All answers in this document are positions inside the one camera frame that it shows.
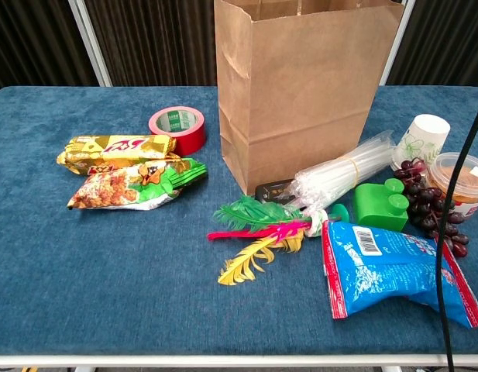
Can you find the bundle of clear straws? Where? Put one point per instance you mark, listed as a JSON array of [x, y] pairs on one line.
[[335, 174]]

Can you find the green toy building block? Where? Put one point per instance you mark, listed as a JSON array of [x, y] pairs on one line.
[[374, 209]]

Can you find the blue snack bag red edges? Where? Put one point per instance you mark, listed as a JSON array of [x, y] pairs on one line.
[[386, 271]]

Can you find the dark purple grape bunch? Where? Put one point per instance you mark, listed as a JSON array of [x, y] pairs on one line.
[[420, 197]]

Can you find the clear tub with brown filling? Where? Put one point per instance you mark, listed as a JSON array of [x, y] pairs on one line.
[[471, 182]]

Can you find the green orange snack packet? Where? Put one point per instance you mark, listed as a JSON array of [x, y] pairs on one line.
[[122, 190]]

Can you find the colourful feather shuttlecock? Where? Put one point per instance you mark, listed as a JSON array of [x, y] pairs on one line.
[[254, 217]]

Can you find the red tape roll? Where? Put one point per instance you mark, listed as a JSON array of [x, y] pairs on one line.
[[190, 141]]

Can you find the golden snack packet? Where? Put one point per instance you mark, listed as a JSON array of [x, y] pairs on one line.
[[114, 149]]

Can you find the blue table cloth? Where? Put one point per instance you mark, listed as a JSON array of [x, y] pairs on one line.
[[107, 271]]

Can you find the dark pleated partition panel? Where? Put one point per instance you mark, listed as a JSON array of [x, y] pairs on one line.
[[444, 38], [157, 38], [29, 38]]

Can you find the floral paper cup stack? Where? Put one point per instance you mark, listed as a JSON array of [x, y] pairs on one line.
[[420, 141]]

